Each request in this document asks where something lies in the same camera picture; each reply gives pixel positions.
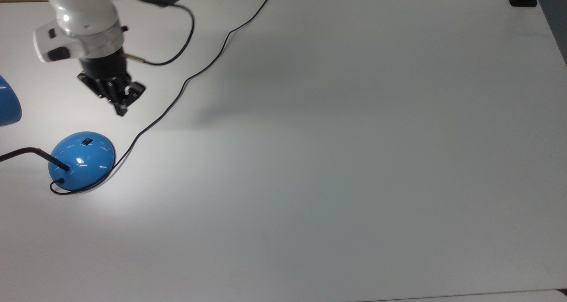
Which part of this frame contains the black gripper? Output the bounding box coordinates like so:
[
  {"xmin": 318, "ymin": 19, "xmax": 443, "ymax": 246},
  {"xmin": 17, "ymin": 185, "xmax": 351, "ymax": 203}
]
[{"xmin": 77, "ymin": 47, "xmax": 147, "ymax": 117}]

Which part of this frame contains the blue gooseneck desk lamp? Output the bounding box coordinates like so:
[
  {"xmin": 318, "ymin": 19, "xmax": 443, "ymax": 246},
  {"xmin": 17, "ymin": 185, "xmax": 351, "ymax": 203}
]
[{"xmin": 0, "ymin": 75, "xmax": 117, "ymax": 193}]

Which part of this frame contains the black lamp power cord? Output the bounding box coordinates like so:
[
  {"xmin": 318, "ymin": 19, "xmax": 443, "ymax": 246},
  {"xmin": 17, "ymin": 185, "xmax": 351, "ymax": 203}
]
[{"xmin": 49, "ymin": 0, "xmax": 272, "ymax": 196}]

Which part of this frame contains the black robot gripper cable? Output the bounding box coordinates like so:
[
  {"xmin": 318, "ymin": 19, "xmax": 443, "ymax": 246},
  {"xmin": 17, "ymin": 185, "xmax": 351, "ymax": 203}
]
[{"xmin": 124, "ymin": 1, "xmax": 196, "ymax": 67}]

